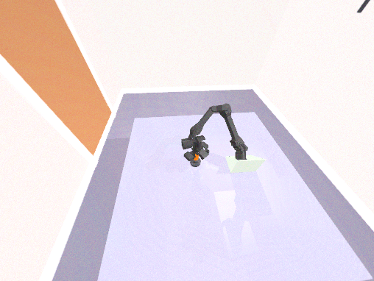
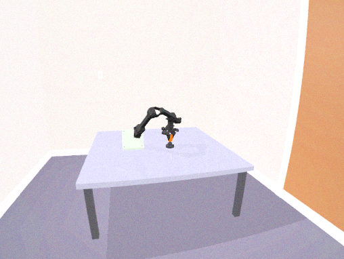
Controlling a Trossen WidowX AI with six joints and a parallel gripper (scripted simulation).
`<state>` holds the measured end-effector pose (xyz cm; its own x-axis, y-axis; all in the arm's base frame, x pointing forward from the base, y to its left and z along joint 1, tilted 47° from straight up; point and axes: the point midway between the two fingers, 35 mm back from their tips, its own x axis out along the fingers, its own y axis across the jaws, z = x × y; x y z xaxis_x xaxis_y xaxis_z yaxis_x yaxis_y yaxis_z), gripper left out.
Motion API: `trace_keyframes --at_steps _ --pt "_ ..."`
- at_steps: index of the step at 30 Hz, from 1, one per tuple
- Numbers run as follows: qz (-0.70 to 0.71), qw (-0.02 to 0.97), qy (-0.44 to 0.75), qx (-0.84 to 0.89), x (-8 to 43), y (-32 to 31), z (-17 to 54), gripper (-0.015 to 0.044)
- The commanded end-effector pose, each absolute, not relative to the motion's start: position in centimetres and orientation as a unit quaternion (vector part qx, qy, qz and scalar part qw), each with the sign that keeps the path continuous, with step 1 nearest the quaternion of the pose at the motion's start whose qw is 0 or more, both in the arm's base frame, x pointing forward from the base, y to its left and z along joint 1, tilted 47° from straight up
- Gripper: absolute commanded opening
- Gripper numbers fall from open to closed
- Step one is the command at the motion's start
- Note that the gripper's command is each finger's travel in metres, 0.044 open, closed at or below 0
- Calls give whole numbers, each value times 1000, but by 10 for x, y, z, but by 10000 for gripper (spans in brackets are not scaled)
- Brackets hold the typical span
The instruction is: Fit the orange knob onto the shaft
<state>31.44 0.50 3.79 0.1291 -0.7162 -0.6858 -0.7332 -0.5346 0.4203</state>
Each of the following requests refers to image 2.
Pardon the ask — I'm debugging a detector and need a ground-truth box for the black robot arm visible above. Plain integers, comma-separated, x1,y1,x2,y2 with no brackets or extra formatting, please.
133,106,181,138

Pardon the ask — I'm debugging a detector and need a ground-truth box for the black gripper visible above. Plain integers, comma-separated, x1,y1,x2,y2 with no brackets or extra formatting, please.
162,124,179,141

